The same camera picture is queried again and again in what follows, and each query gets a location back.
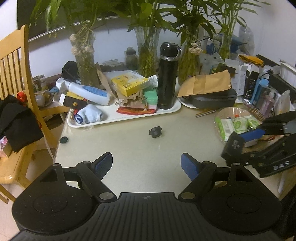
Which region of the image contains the white blue lotion bottle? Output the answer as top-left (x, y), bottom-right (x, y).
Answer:
top-left (56, 78), bottom-right (110, 106)

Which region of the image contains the small black button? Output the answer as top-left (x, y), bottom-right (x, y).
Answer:
top-left (59, 136), bottom-right (68, 144)

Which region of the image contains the green wet wipes pack middle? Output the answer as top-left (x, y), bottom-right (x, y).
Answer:
top-left (233, 116), bottom-right (248, 134)

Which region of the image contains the green wet wipes pack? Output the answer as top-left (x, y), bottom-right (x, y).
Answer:
top-left (215, 118), bottom-right (236, 142)
top-left (244, 115), bottom-right (262, 130)
top-left (233, 116), bottom-right (248, 134)

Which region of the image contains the brown paper envelope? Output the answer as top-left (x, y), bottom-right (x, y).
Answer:
top-left (177, 70), bottom-right (231, 97)

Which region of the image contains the glass vase bamboo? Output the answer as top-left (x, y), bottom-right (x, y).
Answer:
top-left (170, 1), bottom-right (217, 85)
top-left (114, 1), bottom-right (178, 77)

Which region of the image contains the black rectangular box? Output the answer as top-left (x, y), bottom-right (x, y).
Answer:
top-left (222, 132), bottom-right (245, 153)

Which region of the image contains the green white tissue pack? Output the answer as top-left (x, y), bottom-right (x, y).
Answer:
top-left (143, 88), bottom-right (158, 109)

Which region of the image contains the white left serving tray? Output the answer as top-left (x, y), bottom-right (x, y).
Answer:
top-left (66, 97), bottom-right (181, 128)

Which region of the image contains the red packet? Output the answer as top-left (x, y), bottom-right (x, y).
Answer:
top-left (116, 106), bottom-right (157, 115)

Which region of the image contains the black cloth on chair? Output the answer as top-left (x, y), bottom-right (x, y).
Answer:
top-left (1, 94), bottom-right (44, 153)

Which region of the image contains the green wet wipes pack right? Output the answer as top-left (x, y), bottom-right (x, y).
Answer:
top-left (244, 115), bottom-right (262, 130)

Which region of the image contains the woven paper plate basket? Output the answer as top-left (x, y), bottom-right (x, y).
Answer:
top-left (214, 107), bottom-right (262, 143)

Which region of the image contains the black round lens cap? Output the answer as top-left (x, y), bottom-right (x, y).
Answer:
top-left (149, 126), bottom-right (162, 138)

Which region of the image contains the white rolled sock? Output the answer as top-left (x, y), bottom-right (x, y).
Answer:
top-left (74, 104), bottom-right (103, 125)

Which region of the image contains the yellow cardboard box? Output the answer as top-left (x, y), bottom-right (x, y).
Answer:
top-left (111, 71), bottom-right (151, 96)

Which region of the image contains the dark grey zip case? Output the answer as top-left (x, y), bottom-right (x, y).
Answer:
top-left (189, 88), bottom-right (237, 99)

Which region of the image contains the black thermos bottle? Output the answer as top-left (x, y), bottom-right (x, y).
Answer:
top-left (157, 42), bottom-right (182, 109)

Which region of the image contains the green wet wipes pack left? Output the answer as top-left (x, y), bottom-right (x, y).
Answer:
top-left (215, 118), bottom-right (236, 142)

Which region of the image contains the wooden chair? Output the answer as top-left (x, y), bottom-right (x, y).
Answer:
top-left (1, 25), bottom-right (69, 203)

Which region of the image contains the glass vase with bamboo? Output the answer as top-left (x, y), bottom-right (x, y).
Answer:
top-left (31, 1), bottom-right (118, 87)

